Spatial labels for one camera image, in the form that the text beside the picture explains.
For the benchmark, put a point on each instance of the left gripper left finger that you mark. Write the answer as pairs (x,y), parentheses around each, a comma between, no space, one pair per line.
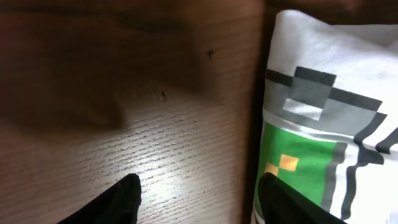
(118,204)

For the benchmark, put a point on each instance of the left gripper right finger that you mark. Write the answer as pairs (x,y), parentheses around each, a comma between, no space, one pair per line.
(281,204)

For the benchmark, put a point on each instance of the white t-shirt with print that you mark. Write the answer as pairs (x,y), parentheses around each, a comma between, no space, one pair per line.
(330,115)

